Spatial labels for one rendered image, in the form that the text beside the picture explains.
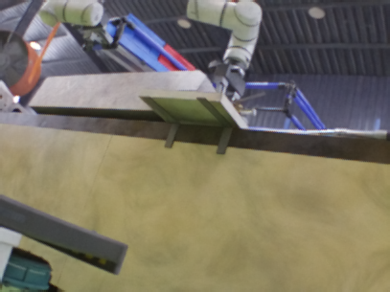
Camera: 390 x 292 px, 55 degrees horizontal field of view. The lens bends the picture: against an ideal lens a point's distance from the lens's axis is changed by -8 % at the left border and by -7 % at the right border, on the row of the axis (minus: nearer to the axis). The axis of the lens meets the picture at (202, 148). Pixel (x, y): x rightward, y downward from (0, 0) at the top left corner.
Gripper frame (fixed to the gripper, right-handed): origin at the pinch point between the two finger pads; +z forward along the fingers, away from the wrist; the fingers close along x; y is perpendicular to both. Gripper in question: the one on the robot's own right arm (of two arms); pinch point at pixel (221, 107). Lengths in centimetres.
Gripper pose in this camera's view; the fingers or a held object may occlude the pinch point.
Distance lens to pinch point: 129.7
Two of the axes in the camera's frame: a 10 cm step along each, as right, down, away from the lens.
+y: 8.2, 0.9, -5.6
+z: -3.0, 9.1, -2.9
